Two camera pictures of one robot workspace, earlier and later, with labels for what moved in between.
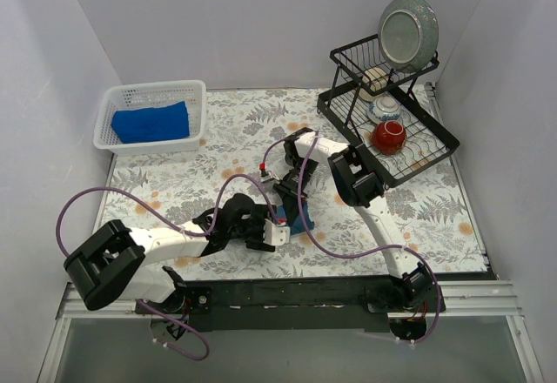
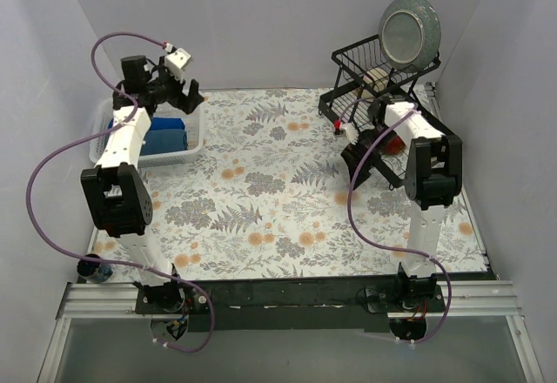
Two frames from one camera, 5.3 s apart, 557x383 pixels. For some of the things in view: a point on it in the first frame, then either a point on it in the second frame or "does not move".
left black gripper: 259,230 -> 181,91
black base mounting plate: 302,305 does not move
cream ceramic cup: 377,80 does not move
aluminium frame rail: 463,299 does not move
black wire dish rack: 378,108 does not move
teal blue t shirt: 299,227 -> 164,141
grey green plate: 408,32 does not move
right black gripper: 291,190 -> 363,149
